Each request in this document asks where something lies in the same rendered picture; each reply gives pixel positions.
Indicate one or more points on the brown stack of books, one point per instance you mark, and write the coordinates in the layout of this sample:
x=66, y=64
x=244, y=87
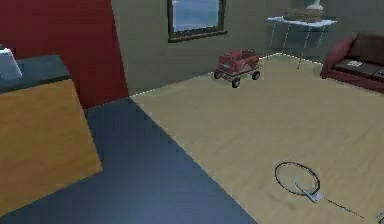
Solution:
x=303, y=15

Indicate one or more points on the glass side table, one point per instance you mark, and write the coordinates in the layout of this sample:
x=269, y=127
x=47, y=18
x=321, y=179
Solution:
x=300, y=25

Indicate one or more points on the white vase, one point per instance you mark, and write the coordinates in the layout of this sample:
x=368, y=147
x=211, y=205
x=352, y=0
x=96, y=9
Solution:
x=315, y=4

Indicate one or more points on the red cushion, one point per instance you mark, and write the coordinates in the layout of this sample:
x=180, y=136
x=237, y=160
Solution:
x=337, y=53

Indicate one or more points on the white appliance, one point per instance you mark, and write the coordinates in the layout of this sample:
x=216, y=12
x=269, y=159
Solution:
x=8, y=65

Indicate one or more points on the dark framed window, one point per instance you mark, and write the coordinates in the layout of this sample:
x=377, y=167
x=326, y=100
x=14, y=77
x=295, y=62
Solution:
x=196, y=15

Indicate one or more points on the white paper on sofa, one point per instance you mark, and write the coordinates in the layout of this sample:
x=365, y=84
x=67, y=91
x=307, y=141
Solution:
x=354, y=63

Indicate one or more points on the red toy wagon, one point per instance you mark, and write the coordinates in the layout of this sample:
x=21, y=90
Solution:
x=237, y=65

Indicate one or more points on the dark red sofa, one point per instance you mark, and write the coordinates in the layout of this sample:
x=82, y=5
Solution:
x=361, y=63

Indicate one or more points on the wooden counter with dark top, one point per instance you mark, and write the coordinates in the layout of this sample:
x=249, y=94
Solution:
x=40, y=133

